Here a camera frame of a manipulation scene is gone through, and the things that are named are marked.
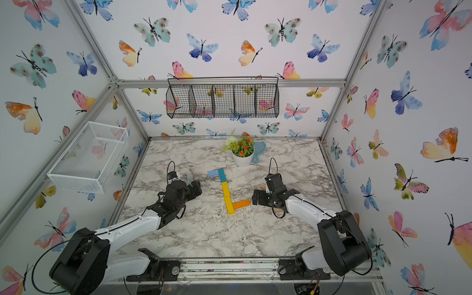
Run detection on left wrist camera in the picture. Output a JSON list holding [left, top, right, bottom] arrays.
[[167, 171, 179, 181]]

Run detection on yellow block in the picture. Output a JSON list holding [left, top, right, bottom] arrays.
[[224, 197, 235, 215], [221, 182, 231, 198]]

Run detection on light blue dustpan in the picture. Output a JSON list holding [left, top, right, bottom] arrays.
[[251, 141, 266, 163]]

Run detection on white pot with flowers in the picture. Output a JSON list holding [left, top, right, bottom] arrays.
[[221, 130, 255, 168]]

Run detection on teal block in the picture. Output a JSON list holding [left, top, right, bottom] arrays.
[[218, 168, 227, 183]]

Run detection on white mesh wall basket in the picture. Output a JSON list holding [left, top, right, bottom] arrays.
[[47, 121, 129, 194]]

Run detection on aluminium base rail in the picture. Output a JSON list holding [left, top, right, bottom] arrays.
[[85, 255, 383, 288]]

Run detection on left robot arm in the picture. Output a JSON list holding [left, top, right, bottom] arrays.
[[49, 179, 202, 295]]

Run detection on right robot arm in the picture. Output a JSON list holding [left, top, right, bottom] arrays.
[[251, 173, 374, 277]]

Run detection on amber orange block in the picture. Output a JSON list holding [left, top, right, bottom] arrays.
[[232, 199, 251, 210]]

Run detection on black wire wall basket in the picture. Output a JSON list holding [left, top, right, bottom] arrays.
[[164, 76, 280, 119]]

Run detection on light blue block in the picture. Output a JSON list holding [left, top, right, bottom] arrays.
[[208, 170, 220, 178]]

